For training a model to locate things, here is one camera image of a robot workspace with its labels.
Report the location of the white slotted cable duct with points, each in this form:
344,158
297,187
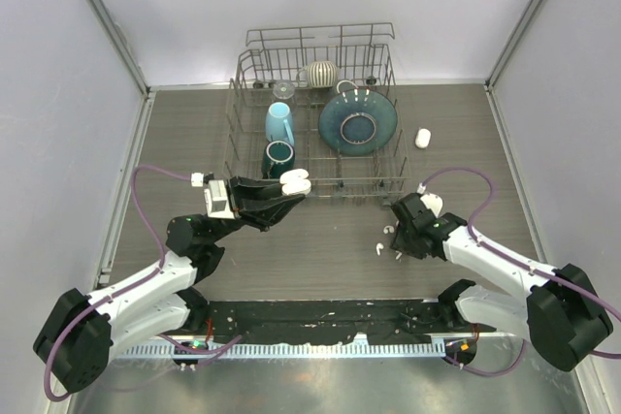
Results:
358,348

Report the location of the dark green mug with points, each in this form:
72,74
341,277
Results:
278,158

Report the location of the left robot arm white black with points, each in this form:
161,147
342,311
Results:
86,331

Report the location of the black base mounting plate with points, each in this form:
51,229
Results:
327,322

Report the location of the striped beige ceramic jar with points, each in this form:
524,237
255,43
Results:
319,74

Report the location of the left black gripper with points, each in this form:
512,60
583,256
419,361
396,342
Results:
247,198

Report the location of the light blue mug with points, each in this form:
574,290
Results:
279,123

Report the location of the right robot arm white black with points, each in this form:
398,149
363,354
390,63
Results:
556,311

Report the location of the white rimmed cup behind plate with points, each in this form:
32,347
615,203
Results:
344,86

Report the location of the grey wire dish rack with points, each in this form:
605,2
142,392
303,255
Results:
361,53

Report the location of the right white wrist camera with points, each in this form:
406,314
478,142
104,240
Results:
431,201

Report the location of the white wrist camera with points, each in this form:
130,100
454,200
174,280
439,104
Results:
431,201
216,196

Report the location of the white earbud charging case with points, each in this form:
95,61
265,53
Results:
295,182

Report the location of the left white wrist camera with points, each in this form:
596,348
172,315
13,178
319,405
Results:
216,196

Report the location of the small clear glass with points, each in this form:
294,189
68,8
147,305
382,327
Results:
283,90

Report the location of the large blue ceramic plate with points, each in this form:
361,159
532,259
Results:
358,122

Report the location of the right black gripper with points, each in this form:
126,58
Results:
399,244

